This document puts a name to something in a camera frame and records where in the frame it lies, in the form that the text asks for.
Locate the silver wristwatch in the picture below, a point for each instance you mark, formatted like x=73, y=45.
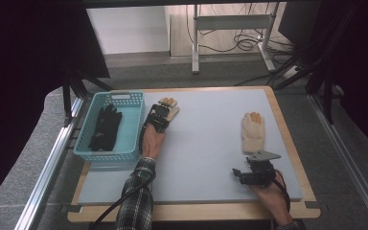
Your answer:
x=149, y=158

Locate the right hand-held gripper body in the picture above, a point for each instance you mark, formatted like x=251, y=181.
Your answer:
x=258, y=172

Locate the grey foam mat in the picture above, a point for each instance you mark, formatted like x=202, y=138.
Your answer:
x=204, y=159

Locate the black metal stand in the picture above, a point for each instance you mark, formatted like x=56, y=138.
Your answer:
x=73, y=89
x=316, y=70

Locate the aluminium rail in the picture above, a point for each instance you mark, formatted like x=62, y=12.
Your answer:
x=348, y=159
x=49, y=166

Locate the teal plastic basket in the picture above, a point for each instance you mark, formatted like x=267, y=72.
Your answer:
x=113, y=127

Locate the dark curtain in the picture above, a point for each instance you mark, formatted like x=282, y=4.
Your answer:
x=28, y=80
x=364, y=64

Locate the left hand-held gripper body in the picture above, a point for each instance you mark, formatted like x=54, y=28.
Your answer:
x=159, y=119

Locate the white desk frame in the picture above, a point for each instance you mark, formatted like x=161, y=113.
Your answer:
x=231, y=23

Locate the white power strip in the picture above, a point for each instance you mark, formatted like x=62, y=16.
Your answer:
x=290, y=72

